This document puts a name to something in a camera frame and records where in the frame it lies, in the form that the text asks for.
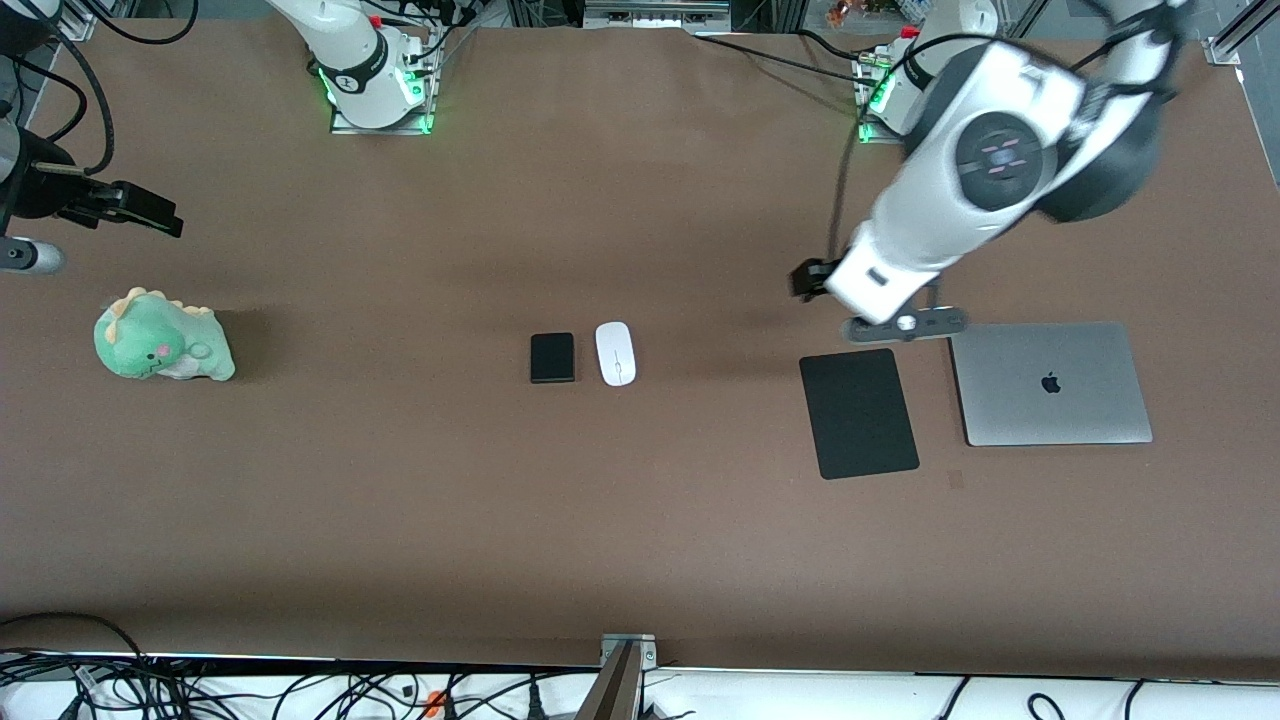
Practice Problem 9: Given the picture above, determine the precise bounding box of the black phone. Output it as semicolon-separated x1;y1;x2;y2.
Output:
529;332;577;385

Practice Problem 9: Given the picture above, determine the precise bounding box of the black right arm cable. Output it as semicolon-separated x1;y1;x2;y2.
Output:
20;0;117;177

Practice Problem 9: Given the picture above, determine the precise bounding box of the black looped floor cable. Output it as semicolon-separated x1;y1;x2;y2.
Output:
0;612;153;691

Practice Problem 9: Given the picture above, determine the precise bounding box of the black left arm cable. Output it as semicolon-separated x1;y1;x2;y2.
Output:
825;35;1001;267

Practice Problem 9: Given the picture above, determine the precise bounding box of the metal table edge bracket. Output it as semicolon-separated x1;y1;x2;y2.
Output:
600;633;659;669

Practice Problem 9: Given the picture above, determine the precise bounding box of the short black table cable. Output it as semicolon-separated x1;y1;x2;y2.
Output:
797;28;879;63

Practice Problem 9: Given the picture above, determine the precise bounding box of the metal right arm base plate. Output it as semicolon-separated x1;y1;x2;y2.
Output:
329;60;435;136

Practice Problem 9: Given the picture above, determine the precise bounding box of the aluminium support beam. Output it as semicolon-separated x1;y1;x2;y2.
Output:
575;642;646;720

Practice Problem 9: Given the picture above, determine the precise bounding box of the white computer mouse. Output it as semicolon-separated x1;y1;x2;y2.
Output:
594;320;638;388

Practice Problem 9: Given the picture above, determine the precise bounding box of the green dinosaur plush toy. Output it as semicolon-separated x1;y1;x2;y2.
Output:
93;287;237;383

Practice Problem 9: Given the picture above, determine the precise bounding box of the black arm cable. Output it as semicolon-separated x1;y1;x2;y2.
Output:
20;0;117;177
825;35;1001;267

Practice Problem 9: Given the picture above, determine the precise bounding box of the silver closed laptop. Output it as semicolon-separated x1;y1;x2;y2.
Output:
948;321;1155;448

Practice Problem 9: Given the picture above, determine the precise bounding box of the black mouse pad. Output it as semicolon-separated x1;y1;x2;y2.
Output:
798;347;921;481

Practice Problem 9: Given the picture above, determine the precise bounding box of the long black table cable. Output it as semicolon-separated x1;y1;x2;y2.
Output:
690;34;881;85

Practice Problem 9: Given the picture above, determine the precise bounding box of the metal frame with connectors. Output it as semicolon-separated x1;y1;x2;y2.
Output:
583;0;733;33

